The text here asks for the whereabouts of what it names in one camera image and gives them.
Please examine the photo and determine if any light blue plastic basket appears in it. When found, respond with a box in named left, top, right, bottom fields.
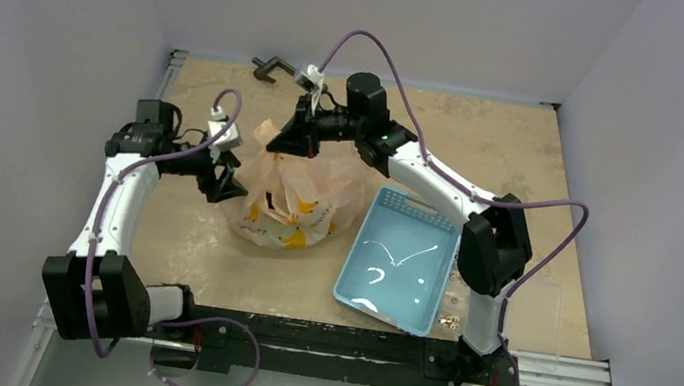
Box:
left=333, top=185, right=459, bottom=337

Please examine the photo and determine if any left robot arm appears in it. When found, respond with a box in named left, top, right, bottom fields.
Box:
left=41, top=99, right=246, bottom=341

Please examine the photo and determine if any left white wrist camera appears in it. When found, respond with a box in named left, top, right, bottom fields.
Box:
left=206, top=107, right=242, bottom=152

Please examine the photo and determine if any black metal crank handle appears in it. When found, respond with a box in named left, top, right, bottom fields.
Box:
left=251, top=56, right=296, bottom=84

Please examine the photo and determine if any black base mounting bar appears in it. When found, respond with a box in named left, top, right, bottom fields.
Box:
left=125, top=295, right=526, bottom=386

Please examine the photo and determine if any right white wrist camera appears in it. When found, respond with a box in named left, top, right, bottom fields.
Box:
left=293, top=64, right=325, bottom=113

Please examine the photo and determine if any clear plastic screw box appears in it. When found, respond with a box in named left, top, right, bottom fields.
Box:
left=430, top=266, right=566, bottom=372

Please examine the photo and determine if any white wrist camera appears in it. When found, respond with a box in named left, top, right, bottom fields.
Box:
left=293, top=64, right=325, bottom=113
left=206, top=107, right=242, bottom=152

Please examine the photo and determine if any orange banana print plastic bag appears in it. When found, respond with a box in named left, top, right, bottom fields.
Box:
left=221, top=119, right=371, bottom=250

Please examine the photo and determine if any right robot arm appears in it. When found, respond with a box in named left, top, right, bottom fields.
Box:
left=267, top=64, right=533, bottom=381

